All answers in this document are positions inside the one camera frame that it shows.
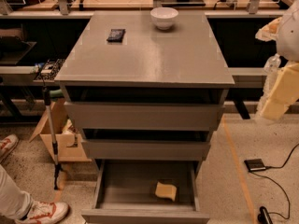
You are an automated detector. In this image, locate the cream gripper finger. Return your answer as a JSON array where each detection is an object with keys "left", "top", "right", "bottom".
[
  {"left": 255, "top": 17, "right": 281, "bottom": 42},
  {"left": 261, "top": 63, "right": 299, "bottom": 120}
]

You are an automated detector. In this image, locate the yellow sponge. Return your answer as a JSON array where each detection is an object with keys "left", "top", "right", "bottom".
[{"left": 155, "top": 182, "right": 177, "bottom": 202}]

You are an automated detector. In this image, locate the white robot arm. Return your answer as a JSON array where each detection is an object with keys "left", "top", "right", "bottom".
[{"left": 255, "top": 0, "right": 299, "bottom": 124}]

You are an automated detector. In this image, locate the grey drawer cabinet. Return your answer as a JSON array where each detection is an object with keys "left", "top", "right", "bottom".
[{"left": 54, "top": 10, "right": 235, "bottom": 224}]

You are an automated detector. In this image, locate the grey open bottom drawer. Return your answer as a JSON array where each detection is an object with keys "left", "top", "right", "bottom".
[{"left": 81, "top": 161, "right": 209, "bottom": 224}]

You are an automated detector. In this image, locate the grey middle drawer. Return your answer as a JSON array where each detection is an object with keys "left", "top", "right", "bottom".
[{"left": 81, "top": 140, "right": 210, "bottom": 161}]

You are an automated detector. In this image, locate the grey top drawer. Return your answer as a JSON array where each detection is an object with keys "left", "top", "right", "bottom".
[{"left": 64, "top": 102, "right": 224, "bottom": 131}]

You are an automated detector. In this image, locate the clear sanitizer bottle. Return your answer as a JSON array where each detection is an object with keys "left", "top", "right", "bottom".
[{"left": 263, "top": 54, "right": 281, "bottom": 72}]

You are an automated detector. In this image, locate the black foot pedal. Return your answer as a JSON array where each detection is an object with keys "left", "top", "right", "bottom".
[{"left": 244, "top": 159, "right": 266, "bottom": 173}]

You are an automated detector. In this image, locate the white bowl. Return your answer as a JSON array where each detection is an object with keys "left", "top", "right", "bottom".
[{"left": 150, "top": 7, "right": 178, "bottom": 30}]

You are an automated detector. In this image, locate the black device on floor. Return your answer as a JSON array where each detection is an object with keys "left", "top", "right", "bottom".
[{"left": 258, "top": 206, "right": 273, "bottom": 224}]

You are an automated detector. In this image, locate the dark blue packet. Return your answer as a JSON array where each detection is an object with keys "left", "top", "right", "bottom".
[{"left": 107, "top": 29, "right": 125, "bottom": 42}]

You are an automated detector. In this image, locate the cardboard box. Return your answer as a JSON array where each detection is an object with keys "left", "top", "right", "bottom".
[{"left": 29, "top": 98, "right": 90, "bottom": 162}]

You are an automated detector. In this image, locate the patterned tray on shelf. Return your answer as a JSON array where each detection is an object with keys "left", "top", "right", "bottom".
[{"left": 36, "top": 59, "right": 64, "bottom": 80}]

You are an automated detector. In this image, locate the grey grabber pole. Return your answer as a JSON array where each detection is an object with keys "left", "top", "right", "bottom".
[{"left": 42, "top": 86, "right": 63, "bottom": 190}]

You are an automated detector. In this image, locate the white red right sneaker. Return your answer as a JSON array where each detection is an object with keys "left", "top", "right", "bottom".
[{"left": 15, "top": 201, "right": 69, "bottom": 224}]

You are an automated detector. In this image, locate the white red sneaker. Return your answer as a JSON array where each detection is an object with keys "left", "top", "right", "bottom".
[
  {"left": 0, "top": 134, "right": 19, "bottom": 163},
  {"left": 15, "top": 201, "right": 69, "bottom": 224}
]

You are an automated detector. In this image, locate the white red left sneaker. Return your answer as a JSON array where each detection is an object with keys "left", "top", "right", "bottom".
[{"left": 0, "top": 134, "right": 19, "bottom": 163}]

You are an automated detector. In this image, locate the beige trouser leg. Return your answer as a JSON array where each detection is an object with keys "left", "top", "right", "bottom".
[{"left": 0, "top": 165, "right": 33, "bottom": 219}]

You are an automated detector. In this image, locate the black pedal cable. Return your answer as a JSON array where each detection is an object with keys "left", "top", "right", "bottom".
[{"left": 250, "top": 143, "right": 299, "bottom": 220}]

